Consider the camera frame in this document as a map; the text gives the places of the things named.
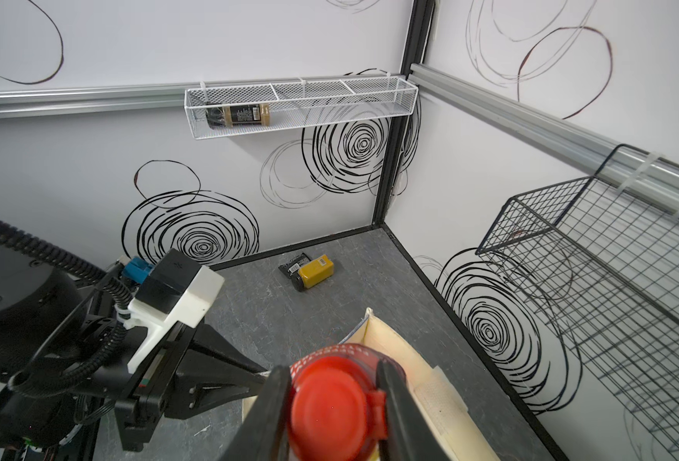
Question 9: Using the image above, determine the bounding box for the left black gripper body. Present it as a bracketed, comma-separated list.
[73, 322, 214, 453]

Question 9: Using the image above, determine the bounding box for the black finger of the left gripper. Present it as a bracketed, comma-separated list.
[177, 325, 266, 420]

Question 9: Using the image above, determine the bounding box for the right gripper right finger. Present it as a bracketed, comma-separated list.
[376, 360, 449, 461]

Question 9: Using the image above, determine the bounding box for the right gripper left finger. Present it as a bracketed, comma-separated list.
[219, 366, 292, 461]

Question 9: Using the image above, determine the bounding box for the cream canvas shopping bag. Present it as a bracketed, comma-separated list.
[240, 307, 502, 461]

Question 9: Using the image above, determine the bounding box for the red liquid bottle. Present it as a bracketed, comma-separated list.
[287, 343, 406, 460]

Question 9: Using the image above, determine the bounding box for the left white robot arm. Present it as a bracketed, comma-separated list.
[0, 221, 266, 460]

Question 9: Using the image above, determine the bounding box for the yellow black small device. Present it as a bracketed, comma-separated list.
[279, 253, 335, 292]

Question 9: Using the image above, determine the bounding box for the dark bottle in shelf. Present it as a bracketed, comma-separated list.
[205, 104, 270, 129]

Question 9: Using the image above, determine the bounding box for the white wire wall shelf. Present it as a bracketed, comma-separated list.
[184, 73, 418, 140]

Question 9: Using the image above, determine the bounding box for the black wire wall basket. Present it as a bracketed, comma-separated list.
[478, 144, 679, 460]

